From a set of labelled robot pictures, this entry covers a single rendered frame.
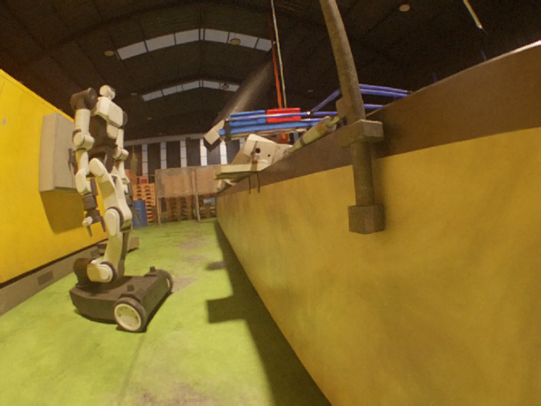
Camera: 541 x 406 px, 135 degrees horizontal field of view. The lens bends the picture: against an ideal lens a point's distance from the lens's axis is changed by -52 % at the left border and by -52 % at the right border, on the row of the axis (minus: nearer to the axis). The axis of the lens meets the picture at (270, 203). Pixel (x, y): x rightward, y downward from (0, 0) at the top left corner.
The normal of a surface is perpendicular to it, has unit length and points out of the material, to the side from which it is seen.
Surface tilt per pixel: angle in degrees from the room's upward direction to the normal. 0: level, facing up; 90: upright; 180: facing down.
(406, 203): 90
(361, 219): 90
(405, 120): 90
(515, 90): 90
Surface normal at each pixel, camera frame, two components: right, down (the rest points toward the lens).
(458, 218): -0.96, 0.09
